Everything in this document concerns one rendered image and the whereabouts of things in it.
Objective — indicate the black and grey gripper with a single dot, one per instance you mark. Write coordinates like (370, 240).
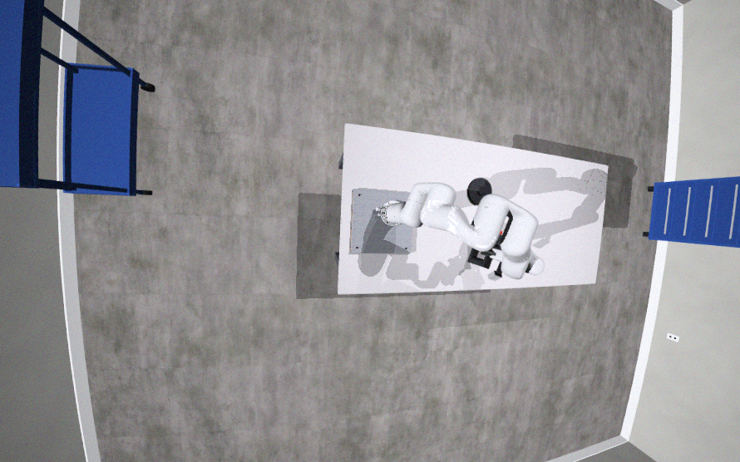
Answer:
(497, 254)

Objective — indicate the red kettle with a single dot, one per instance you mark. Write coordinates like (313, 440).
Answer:
(486, 263)

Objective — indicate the black round disk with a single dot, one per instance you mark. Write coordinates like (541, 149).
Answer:
(477, 189)

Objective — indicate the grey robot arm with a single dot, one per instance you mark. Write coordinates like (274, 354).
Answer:
(430, 208)

